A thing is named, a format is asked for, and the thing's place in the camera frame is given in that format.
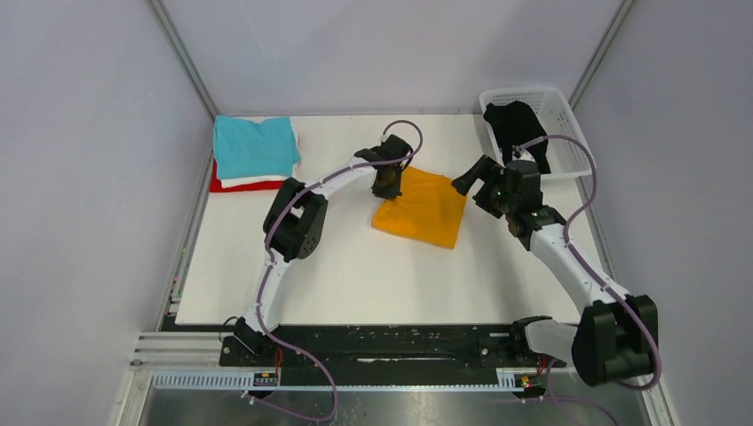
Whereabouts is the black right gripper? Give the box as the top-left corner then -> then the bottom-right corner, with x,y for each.
451,154 -> 517,219

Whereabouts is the orange t-shirt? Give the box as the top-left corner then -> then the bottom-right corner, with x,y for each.
371,167 -> 467,249

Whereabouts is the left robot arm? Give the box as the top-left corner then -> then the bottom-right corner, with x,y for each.
234,134 -> 419,365

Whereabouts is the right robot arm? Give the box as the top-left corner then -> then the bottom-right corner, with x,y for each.
451,155 -> 662,387

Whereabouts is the black t-shirt in basket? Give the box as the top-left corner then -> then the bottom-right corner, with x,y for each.
483,101 -> 547,166

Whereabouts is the white plastic laundry basket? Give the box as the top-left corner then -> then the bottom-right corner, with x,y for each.
479,85 -> 591,180

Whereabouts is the teal folded t-shirt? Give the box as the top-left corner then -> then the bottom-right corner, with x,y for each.
213,115 -> 301,180

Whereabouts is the white folded t-shirt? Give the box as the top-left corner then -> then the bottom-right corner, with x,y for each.
219,131 -> 300,189

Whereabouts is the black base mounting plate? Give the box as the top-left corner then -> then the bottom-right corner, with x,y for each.
219,324 -> 553,384

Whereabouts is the red folded t-shirt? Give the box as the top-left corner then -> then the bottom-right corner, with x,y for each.
210,161 -> 286,193

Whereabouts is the white slotted cable duct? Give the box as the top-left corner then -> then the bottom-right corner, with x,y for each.
151,369 -> 527,392

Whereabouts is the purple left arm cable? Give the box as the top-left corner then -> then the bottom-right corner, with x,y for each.
252,120 -> 424,422

